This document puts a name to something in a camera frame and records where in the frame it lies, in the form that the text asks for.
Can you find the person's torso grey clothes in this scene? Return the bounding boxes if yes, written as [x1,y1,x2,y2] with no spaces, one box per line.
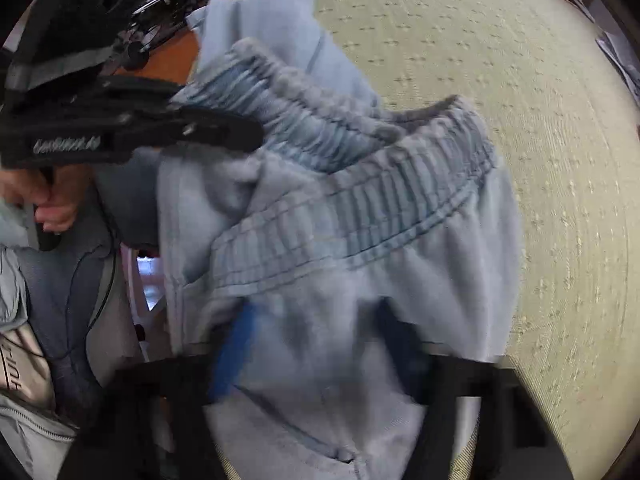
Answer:
[0,199,141,480]

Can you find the person's left hand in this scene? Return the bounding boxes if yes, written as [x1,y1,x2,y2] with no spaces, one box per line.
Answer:
[1,165,92,233]

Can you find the light blue denim pants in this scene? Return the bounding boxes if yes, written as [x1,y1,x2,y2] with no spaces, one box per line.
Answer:
[94,0,524,480]

